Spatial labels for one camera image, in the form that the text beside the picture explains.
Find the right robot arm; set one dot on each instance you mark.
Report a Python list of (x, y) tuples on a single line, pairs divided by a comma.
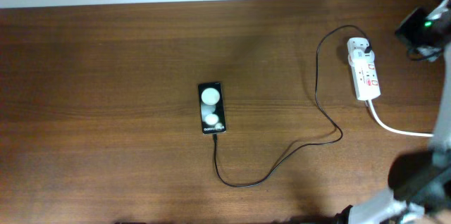
[(418, 182)]

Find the black smartphone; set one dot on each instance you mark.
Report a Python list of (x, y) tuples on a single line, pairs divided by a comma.
[(212, 112)]

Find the white power strip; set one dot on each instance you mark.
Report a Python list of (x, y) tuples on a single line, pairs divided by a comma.
[(366, 83)]

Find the black usb plug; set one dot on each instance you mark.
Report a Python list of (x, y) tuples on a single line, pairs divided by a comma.
[(368, 49)]

